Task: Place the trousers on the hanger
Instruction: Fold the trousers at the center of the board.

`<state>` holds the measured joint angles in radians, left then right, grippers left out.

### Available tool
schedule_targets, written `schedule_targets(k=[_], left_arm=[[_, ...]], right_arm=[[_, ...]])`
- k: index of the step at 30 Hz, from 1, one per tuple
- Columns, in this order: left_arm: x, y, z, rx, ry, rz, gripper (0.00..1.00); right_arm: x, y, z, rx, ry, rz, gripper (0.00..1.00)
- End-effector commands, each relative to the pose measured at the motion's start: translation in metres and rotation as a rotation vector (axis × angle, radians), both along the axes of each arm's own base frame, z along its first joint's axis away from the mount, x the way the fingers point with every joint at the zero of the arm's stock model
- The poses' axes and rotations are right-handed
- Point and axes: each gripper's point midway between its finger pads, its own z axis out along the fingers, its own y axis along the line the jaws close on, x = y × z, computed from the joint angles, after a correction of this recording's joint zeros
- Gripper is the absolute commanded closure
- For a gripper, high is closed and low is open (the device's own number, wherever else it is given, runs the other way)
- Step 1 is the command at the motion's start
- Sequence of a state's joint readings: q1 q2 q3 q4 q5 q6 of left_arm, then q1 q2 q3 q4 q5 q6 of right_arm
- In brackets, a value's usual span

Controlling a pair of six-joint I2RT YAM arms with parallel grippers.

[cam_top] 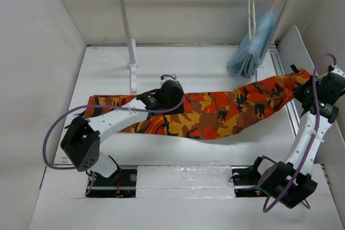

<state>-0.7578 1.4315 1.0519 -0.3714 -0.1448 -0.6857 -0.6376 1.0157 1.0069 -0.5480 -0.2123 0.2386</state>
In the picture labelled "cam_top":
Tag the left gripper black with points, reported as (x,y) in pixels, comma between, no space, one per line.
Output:
(178,110)

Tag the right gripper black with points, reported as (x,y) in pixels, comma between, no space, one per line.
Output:
(298,92)

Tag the orange camouflage trousers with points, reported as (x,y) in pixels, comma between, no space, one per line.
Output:
(213,115)

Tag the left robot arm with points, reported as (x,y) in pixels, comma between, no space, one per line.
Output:
(81,142)

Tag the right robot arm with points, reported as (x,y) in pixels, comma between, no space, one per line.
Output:
(290,182)

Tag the light blue hanging garment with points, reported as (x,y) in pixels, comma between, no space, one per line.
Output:
(249,54)

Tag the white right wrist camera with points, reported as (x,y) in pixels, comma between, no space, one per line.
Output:
(336,70)

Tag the red wire hanger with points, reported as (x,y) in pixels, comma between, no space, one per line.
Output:
(273,6)

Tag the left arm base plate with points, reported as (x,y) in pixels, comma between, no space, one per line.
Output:
(124,187)

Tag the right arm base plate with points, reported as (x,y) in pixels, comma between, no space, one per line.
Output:
(244,180)

